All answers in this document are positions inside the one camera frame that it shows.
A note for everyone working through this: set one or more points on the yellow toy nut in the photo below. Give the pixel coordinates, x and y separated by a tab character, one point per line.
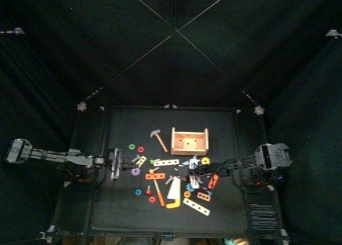
187	194

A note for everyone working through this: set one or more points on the printed text label sticker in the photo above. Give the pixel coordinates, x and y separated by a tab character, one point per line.
262	216

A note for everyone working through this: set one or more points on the green toy nut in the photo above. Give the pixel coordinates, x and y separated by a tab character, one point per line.
131	146

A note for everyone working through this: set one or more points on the orange toy screw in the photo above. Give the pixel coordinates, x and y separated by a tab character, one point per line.
153	170

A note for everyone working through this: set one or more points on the blue toy gear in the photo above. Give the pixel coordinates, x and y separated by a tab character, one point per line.
188	189

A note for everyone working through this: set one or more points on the toy hammer grey head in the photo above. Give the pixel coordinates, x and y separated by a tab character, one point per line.
157	138

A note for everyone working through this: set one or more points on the short beige holed bar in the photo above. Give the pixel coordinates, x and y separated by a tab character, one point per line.
140	161

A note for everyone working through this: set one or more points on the grey toy screw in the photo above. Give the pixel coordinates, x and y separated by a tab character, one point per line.
168	179

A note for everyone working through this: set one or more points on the blue toy nut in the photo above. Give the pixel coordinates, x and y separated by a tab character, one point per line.
137	192

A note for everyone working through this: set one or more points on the long orange holed bar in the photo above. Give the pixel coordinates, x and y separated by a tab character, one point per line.
212	182

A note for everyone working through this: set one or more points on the medium orange holed bar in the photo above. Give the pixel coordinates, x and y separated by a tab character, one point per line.
155	176

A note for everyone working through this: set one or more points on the yellow toy gear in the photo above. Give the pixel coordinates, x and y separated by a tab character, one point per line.
204	161

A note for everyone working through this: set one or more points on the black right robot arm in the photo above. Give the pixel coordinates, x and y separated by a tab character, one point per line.
272	155

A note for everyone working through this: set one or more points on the purple toy gear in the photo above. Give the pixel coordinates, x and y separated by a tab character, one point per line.
135	171

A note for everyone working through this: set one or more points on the dark red toy screw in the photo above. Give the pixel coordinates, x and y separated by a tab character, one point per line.
148	190

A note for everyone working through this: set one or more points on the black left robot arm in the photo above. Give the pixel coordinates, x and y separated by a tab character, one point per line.
48	154

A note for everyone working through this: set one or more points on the green toy screw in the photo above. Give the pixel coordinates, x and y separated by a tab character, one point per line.
152	161

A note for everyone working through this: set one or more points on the grey frame clamp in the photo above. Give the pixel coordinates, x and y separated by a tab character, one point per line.
81	106
258	109
169	106
16	31
332	33

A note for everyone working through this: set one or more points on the short orange holed bar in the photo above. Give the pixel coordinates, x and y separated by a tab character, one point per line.
203	196

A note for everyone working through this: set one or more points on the long beige holed bar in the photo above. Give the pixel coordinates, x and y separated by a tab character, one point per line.
196	207

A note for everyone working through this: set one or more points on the red toy nut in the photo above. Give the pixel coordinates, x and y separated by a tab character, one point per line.
140	149
152	199

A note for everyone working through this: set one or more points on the blue toy screw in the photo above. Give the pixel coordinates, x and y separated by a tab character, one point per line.
207	191

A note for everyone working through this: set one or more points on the open wooden toy box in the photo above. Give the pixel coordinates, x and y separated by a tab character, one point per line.
189	143

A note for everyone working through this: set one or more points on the medium beige holed bar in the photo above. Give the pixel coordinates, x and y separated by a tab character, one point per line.
167	162

